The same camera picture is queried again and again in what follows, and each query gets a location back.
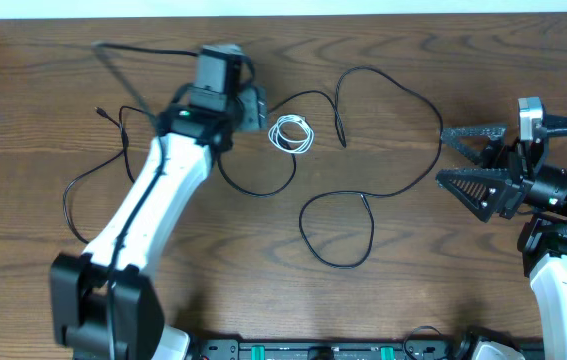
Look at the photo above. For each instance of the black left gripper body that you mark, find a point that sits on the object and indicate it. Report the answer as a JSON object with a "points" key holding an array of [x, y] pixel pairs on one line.
{"points": [[254, 109]]}

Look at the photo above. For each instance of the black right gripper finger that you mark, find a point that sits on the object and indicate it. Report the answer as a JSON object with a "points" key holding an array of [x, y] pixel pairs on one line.
{"points": [[482, 191], [479, 144]]}

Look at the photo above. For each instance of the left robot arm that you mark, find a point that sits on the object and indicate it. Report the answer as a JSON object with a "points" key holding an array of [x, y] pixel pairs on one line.
{"points": [[103, 301]]}

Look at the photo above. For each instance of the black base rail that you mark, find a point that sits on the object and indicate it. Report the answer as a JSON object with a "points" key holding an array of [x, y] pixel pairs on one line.
{"points": [[422, 343]]}

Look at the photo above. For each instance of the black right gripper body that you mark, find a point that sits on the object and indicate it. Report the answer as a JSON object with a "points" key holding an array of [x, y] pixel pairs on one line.
{"points": [[523, 169]]}

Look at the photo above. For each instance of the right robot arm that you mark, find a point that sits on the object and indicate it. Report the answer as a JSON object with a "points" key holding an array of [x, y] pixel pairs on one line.
{"points": [[543, 246]]}

